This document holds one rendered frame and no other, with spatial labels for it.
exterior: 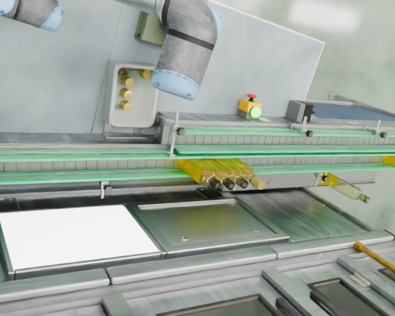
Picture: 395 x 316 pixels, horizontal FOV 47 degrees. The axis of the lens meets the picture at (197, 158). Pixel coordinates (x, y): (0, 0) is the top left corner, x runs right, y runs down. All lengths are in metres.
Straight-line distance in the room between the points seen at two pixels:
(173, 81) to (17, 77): 0.71
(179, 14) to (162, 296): 0.71
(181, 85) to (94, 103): 0.70
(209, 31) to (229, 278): 0.70
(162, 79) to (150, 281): 0.54
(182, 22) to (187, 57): 0.08
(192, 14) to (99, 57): 0.68
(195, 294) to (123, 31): 0.94
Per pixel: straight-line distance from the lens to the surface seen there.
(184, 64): 1.06
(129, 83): 1.67
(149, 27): 1.65
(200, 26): 1.06
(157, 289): 1.26
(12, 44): 1.62
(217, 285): 1.35
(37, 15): 1.23
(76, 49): 1.66
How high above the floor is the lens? 2.34
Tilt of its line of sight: 54 degrees down
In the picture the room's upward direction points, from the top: 126 degrees clockwise
